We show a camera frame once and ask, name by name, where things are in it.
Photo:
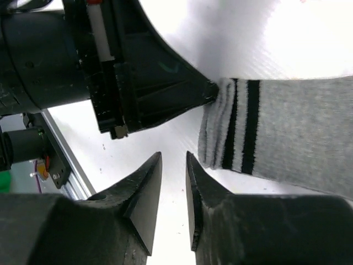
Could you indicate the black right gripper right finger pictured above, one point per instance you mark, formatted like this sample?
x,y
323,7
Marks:
x,y
228,228

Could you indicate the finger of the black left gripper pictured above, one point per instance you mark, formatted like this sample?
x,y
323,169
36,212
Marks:
x,y
155,84

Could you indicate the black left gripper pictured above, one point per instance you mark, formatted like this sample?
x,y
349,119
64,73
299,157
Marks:
x,y
56,57

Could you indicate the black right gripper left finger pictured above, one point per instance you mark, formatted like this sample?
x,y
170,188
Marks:
x,y
114,226

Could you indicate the grey striped sock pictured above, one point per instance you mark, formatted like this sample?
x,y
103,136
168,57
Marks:
x,y
297,132

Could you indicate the aluminium frame rail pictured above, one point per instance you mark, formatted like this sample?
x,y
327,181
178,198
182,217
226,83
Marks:
x,y
77,186

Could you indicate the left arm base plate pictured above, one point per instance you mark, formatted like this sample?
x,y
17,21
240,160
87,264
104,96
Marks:
x,y
52,164

